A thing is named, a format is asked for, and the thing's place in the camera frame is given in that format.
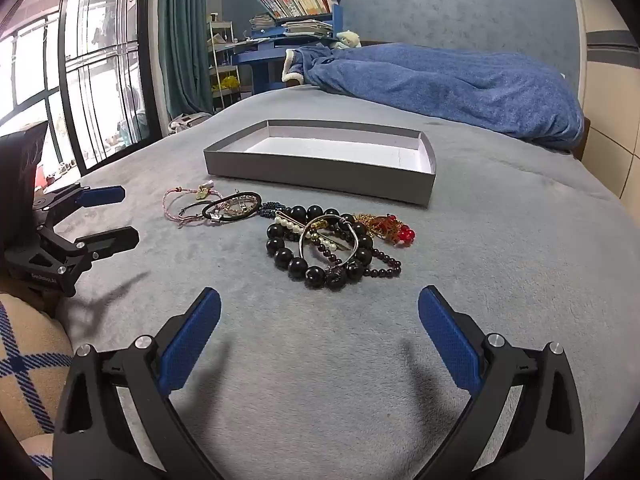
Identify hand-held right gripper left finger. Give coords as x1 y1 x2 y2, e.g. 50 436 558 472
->
52 287 228 480

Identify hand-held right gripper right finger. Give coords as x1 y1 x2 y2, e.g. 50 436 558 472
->
415 285 586 480

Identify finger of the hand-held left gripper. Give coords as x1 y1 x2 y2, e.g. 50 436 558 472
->
34 183 126 226
50 226 140 266

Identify pink cord bracelet with charm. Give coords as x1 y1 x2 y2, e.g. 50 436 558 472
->
162 185 223 222

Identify large black bead bracelet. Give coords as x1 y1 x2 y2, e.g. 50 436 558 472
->
265 205 374 291

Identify black cord bracelet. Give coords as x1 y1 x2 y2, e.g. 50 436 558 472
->
202 190 264 224

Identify pearl bracelet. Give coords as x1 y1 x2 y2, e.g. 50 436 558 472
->
275 211 342 257

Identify dark blue braided bracelet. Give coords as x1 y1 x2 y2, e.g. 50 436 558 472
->
259 201 301 221

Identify grey cardboard box tray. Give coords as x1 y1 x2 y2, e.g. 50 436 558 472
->
202 119 437 208

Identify person's left forearm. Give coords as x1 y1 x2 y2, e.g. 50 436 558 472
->
0 290 76 441

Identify white grey bag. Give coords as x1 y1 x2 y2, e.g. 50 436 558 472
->
167 112 213 136

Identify black framed window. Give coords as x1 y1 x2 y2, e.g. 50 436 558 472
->
0 0 166 178

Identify silver bangle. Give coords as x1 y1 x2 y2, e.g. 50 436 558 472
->
298 215 360 269

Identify teal curtain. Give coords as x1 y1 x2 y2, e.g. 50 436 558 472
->
157 0 216 121

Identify white rack cart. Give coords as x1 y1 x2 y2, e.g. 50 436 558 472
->
207 12 242 111

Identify blue desk with shelf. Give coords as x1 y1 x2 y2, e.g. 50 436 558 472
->
231 4 346 98

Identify stack of papers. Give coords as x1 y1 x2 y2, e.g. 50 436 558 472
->
250 12 336 39

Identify blue fleece blanket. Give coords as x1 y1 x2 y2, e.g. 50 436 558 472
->
282 42 585 153

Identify row of books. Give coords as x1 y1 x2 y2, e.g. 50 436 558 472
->
258 0 341 20

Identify beige wardrobe with grey stripe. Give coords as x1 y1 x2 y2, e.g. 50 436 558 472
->
565 0 640 201

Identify dark red small bead bracelet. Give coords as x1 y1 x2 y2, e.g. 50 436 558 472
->
305 232 403 279

